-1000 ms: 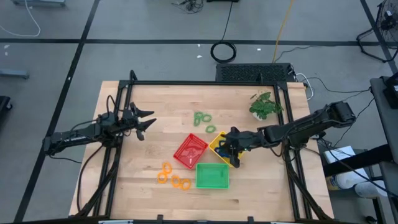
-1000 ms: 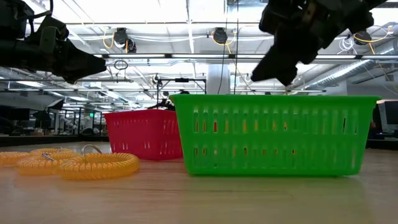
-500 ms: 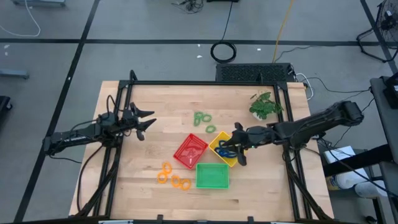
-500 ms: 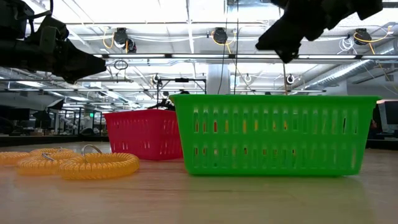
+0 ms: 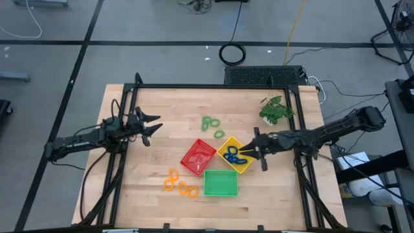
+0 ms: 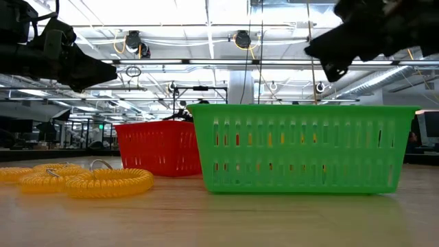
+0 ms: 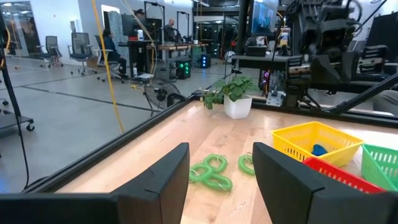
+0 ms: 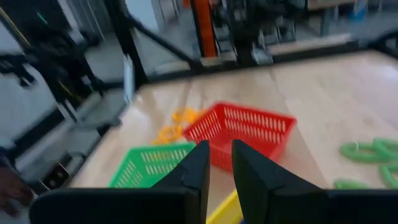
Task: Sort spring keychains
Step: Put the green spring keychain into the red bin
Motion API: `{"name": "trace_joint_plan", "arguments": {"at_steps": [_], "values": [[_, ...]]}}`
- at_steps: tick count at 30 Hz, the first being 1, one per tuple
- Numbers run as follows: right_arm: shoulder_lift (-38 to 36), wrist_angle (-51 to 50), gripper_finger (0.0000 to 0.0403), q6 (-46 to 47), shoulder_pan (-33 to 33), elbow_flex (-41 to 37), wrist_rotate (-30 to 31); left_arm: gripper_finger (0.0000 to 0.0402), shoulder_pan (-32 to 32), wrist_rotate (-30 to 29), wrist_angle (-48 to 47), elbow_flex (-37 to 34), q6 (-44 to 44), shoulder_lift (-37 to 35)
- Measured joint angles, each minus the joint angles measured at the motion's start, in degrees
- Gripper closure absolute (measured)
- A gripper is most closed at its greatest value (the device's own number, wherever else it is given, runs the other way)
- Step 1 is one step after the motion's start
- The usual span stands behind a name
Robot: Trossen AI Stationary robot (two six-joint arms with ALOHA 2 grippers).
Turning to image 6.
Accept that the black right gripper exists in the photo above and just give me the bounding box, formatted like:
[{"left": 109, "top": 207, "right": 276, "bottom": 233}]
[{"left": 304, "top": 0, "right": 439, "bottom": 83}]

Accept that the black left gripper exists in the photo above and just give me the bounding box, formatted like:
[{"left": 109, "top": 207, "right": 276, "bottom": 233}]
[{"left": 20, "top": 16, "right": 118, "bottom": 93}]

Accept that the orange spring keychain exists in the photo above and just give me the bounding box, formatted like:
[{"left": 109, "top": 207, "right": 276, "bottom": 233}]
[
  {"left": 19, "top": 167, "right": 91, "bottom": 194},
  {"left": 64, "top": 158, "right": 155, "bottom": 199},
  {"left": 0, "top": 167, "right": 35, "bottom": 183},
  {"left": 32, "top": 161, "right": 88, "bottom": 174}
]

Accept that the green plastic basket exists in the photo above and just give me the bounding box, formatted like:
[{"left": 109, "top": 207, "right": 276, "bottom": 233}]
[{"left": 187, "top": 104, "right": 421, "bottom": 195}]

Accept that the red plastic basket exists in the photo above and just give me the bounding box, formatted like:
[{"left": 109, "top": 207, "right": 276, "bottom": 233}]
[{"left": 114, "top": 119, "right": 203, "bottom": 178}]

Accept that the long black workbench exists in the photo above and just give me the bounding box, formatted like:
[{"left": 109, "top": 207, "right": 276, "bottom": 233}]
[{"left": 0, "top": 147, "right": 121, "bottom": 163}]

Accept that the white concrete pillar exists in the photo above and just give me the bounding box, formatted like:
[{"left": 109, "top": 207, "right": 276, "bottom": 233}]
[{"left": 228, "top": 70, "right": 254, "bottom": 105}]

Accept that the computer monitor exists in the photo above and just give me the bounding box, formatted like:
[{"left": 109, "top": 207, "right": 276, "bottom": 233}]
[{"left": 414, "top": 109, "right": 439, "bottom": 148}]

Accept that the black cable loop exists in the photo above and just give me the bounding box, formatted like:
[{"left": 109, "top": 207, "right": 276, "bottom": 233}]
[{"left": 125, "top": 64, "right": 142, "bottom": 78}]

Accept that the silver ventilation duct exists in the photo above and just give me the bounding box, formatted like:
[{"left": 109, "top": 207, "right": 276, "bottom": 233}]
[{"left": 329, "top": 64, "right": 421, "bottom": 100}]

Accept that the black cable reel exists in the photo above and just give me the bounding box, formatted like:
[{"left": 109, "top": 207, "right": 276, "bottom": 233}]
[
  {"left": 235, "top": 30, "right": 252, "bottom": 49},
  {"left": 123, "top": 30, "right": 152, "bottom": 59}
]

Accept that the yellow cable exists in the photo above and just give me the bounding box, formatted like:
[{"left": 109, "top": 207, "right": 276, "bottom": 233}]
[{"left": 306, "top": 0, "right": 319, "bottom": 105}]

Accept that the black hanging cable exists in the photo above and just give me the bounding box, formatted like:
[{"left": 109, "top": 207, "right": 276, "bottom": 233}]
[{"left": 257, "top": 0, "right": 265, "bottom": 105}]

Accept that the long black cable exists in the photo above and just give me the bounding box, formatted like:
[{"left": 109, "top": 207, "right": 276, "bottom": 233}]
[{"left": 239, "top": 0, "right": 253, "bottom": 105}]

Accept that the black metal frame stand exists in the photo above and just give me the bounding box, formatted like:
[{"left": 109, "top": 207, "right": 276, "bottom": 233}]
[{"left": 172, "top": 85, "right": 229, "bottom": 121}]

